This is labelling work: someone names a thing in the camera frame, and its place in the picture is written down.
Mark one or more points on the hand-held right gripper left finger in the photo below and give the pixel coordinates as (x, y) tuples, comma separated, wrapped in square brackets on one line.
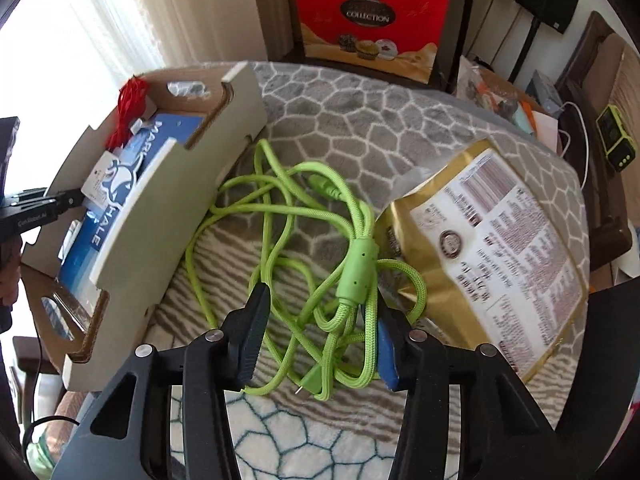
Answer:
[(250, 340)]

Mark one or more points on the red gift bag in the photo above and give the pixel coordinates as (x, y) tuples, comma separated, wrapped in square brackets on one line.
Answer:
[(320, 5)]

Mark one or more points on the white paper tag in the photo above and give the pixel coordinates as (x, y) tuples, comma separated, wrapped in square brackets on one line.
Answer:
[(100, 180)]

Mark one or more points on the blue and white plastic packet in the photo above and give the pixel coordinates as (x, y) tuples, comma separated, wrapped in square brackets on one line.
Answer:
[(177, 130)]

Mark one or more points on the light blue box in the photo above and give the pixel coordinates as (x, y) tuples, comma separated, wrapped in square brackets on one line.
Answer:
[(542, 90)]

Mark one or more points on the green electronic device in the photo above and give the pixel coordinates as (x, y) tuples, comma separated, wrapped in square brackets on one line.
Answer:
[(615, 135)]

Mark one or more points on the gold foil packet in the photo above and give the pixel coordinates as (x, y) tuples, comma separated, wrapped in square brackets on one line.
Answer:
[(425, 220)]

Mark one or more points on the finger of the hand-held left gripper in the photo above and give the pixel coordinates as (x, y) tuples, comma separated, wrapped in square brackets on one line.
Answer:
[(30, 217), (65, 199)]

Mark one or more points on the white curtain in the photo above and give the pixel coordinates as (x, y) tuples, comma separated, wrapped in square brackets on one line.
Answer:
[(200, 10)]

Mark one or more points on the person's left hand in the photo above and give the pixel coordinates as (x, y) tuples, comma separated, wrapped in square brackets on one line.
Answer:
[(7, 285)]

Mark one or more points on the dark wooden bench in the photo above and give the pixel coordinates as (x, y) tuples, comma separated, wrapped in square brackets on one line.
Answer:
[(595, 45)]

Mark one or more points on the dark wooden side table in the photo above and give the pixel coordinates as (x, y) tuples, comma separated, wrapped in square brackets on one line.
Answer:
[(285, 55)]

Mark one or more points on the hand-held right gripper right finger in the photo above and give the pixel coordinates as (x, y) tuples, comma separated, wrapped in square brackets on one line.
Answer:
[(387, 355)]

